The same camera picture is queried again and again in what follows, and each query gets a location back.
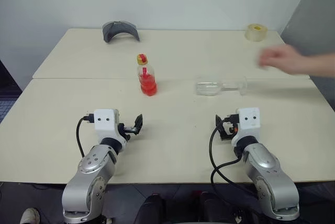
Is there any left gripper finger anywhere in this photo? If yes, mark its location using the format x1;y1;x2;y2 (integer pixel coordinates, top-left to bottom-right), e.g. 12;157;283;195
132;114;144;136

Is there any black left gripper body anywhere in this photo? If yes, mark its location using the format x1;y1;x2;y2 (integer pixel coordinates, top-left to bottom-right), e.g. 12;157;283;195
117;122;138;142

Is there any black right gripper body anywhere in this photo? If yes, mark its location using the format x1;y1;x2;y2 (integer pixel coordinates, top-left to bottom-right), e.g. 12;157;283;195
219;121;238;141

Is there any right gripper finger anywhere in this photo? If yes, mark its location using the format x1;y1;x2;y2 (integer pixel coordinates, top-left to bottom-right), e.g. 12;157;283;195
215;114;224;134

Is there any clear plastic bottle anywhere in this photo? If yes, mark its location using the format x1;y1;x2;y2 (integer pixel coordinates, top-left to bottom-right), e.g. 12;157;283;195
194;75;248;97

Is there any bottle with red liquid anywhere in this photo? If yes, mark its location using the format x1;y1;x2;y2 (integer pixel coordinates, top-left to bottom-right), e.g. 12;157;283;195
136;59;159;97

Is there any yellow and red bottle cap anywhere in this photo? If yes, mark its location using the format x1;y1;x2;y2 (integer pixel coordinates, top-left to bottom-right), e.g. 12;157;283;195
136;53;149;66

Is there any person's bare hand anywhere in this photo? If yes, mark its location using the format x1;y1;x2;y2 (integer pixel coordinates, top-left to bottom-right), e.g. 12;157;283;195
254;44;302;76

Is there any dark rounded shape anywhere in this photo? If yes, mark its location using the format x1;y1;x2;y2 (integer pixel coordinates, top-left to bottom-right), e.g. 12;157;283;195
135;193;169;224

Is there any grey baseball cap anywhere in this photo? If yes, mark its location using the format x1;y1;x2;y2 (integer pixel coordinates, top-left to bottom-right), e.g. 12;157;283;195
102;20;141;44

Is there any clear tape roll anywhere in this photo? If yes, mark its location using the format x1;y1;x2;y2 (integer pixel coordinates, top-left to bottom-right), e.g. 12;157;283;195
245;23;268;42

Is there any white shoe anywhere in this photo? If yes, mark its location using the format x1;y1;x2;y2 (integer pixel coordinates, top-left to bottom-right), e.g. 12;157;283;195
20;207;41;224

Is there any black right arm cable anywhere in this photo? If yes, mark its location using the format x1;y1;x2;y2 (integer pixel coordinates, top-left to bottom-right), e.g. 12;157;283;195
209;114;262;196

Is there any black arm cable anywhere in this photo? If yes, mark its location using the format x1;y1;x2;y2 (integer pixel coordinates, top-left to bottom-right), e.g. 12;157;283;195
209;114;262;196
76;114;95;158

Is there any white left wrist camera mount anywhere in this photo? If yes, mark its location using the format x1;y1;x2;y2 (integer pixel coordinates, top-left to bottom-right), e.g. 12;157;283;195
93;108;124;147

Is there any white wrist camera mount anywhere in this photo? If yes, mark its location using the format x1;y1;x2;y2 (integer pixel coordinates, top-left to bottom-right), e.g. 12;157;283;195
231;107;261;145
93;108;124;147

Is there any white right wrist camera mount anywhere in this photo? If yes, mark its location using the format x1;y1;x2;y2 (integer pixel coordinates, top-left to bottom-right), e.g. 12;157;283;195
231;107;261;145

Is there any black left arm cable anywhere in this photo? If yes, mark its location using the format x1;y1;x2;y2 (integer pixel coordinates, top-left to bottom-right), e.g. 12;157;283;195
76;114;95;158

